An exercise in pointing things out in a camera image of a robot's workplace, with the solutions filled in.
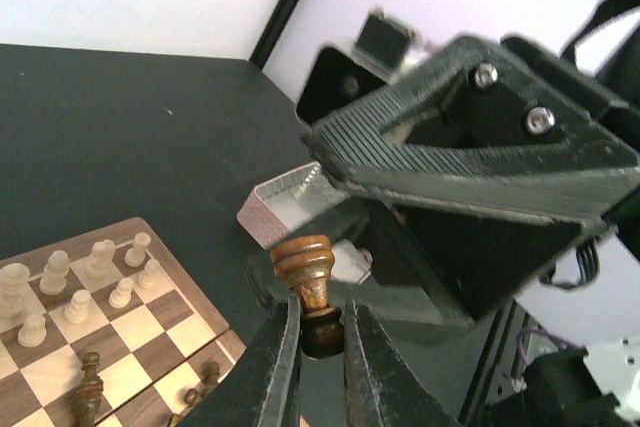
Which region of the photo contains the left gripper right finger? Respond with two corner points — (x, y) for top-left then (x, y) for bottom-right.
(343, 300), (459, 427)

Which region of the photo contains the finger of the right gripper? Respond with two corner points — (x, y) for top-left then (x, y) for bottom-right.
(306, 35), (639, 226)
(364, 201), (591, 322)

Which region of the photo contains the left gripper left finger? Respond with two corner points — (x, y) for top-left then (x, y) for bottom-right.
(179, 294), (301, 427)

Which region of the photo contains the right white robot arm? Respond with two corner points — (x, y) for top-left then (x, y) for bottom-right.
(306, 35), (639, 426)

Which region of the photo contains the wooden chess board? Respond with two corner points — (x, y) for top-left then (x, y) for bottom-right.
(1, 218), (245, 426)

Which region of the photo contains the pile of dark chess pieces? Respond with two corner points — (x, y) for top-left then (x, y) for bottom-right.
(68, 351), (222, 426)

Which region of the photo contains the row of white chess pieces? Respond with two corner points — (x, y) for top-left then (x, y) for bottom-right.
(1, 230), (176, 351)

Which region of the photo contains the dark lying pawn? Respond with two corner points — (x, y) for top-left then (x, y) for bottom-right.
(270, 235), (344, 359)

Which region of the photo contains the pink rimmed metal tray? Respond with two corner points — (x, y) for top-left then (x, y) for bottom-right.
(236, 162), (348, 248)

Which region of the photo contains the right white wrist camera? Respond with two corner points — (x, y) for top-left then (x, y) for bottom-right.
(354, 9), (417, 70)

